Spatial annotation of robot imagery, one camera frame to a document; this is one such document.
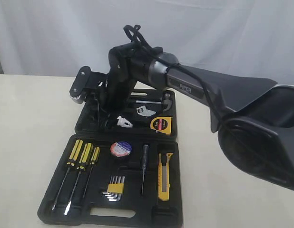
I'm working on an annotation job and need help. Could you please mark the yellow utility knife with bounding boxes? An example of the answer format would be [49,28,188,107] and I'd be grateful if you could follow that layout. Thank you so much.
[158,152,173,201]

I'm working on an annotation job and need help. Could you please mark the silver adjustable wrench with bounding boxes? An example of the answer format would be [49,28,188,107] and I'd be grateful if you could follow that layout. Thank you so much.
[136,105,156,117]

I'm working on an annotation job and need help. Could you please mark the medium yellow black screwdriver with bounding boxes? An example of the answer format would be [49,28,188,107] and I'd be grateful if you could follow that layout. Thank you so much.
[64,142,93,216]

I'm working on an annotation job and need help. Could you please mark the hex key set yellow holder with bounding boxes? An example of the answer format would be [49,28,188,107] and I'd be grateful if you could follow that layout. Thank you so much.
[102,176,125,202]

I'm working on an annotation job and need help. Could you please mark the large yellow black screwdriver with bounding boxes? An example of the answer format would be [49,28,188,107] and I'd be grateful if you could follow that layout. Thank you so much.
[51,139,83,211]

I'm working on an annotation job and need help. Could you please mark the claw hammer black handle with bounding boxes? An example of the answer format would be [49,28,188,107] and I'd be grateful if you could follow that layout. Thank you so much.
[135,93,172,112]

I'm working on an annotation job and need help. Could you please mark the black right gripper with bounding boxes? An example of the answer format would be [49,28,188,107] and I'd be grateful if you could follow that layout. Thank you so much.
[89,92,128,131]

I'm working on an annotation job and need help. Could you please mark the black PVC insulating tape roll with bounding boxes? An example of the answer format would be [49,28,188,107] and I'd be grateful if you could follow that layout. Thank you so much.
[110,141,132,158]

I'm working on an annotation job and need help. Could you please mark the yellow tape measure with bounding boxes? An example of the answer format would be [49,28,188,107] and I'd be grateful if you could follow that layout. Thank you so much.
[150,116,172,135]

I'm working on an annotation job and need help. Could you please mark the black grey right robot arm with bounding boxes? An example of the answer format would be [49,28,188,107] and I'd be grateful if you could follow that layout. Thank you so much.
[93,44,294,191]

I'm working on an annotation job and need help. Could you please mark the pliers black orange handles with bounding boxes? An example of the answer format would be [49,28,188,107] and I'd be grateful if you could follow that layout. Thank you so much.
[117,116,133,128]

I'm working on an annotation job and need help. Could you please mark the small yellow black screwdriver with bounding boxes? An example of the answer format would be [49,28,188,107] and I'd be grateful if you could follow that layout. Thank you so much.
[82,146,100,199]

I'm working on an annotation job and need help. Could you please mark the black plastic tool case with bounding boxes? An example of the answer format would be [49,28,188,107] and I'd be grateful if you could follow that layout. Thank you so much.
[38,89,183,228]

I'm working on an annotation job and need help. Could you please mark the white backdrop curtain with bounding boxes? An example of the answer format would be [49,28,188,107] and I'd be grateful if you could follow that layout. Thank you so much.
[0,0,294,84]

